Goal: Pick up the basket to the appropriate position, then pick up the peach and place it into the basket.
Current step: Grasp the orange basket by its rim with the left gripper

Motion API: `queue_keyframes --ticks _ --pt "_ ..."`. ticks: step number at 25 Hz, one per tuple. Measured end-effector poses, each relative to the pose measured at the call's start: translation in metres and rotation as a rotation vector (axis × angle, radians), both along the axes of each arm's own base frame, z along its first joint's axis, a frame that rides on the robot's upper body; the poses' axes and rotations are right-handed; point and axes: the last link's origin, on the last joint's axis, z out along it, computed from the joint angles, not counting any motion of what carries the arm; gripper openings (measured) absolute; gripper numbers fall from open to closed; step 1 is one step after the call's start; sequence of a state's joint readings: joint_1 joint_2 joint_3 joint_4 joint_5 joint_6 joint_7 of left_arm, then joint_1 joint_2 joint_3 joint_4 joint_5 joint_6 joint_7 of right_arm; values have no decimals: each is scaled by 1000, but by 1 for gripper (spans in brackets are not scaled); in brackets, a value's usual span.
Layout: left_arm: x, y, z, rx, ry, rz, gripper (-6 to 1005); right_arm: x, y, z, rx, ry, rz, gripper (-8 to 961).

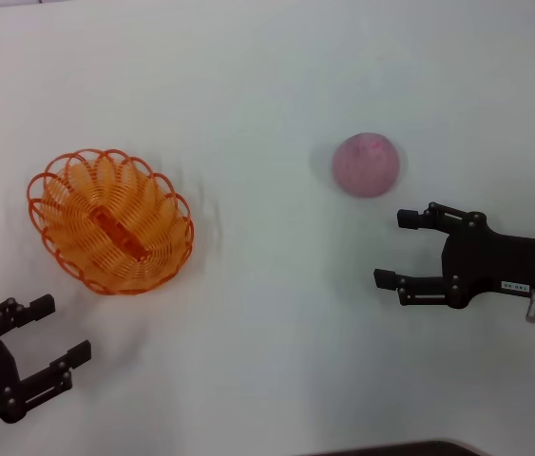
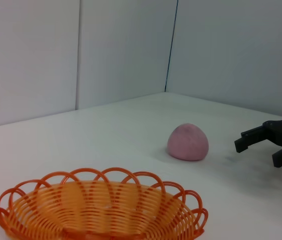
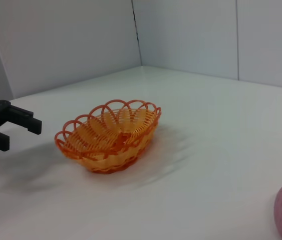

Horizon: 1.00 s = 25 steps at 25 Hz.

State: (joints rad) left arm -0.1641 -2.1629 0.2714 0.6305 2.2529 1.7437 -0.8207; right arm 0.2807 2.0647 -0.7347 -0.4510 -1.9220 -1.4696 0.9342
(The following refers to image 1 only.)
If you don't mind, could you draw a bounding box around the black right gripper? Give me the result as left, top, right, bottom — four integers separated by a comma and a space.
373, 201, 535, 311

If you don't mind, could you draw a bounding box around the pink peach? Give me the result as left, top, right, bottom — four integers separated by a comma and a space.
331, 131, 400, 200

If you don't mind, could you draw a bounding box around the orange woven plastic basket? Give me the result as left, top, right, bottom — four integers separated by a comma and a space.
26, 147, 196, 296

